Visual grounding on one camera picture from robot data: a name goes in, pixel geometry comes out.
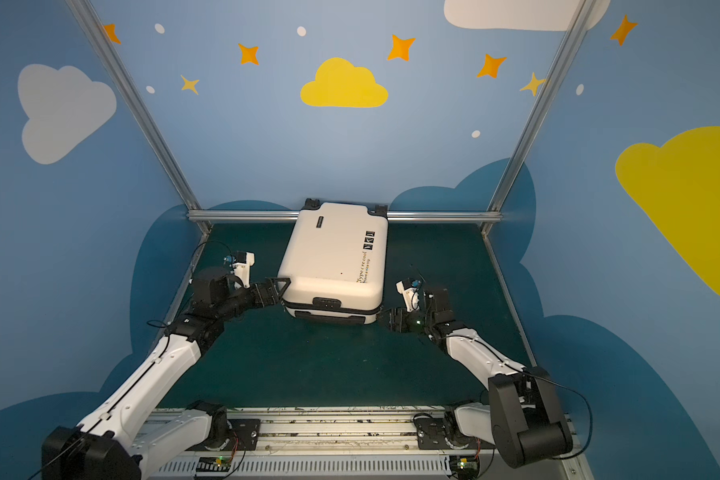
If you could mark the right aluminium frame post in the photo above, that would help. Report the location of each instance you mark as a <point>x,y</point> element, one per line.
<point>559,68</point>

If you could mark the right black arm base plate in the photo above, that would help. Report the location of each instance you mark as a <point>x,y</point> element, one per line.
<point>433,433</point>

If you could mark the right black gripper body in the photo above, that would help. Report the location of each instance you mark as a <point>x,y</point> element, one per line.
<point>404,320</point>

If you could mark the small circuit board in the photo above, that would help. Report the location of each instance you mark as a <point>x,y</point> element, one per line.
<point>464,468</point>
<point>219,466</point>

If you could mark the left small circuit board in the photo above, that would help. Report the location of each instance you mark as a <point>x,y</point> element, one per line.
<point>219,466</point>

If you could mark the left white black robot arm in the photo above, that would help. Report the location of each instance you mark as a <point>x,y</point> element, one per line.
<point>104,444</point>

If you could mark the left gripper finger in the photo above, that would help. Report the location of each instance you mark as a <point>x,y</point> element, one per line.
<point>268,296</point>
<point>277,286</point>

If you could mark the black white suitcase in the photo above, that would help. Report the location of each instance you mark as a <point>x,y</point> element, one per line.
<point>335,260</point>

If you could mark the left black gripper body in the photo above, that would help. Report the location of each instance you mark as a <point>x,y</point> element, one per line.
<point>263,291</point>

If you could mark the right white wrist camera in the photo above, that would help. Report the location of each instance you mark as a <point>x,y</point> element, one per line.
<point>410,289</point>

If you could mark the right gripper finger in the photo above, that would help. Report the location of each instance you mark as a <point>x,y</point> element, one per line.
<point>393,315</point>
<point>396,327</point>

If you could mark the aluminium front rail frame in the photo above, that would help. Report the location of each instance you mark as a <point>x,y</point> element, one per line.
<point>347,442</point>

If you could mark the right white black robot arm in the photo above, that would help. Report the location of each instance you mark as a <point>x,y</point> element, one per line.
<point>523,417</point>

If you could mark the rear aluminium crossbar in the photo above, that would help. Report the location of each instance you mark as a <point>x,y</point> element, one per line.
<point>439,217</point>

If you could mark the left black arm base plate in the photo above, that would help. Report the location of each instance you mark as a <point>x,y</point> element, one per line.
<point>240,435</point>

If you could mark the right small circuit board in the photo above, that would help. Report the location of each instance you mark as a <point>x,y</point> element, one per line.
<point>464,468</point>

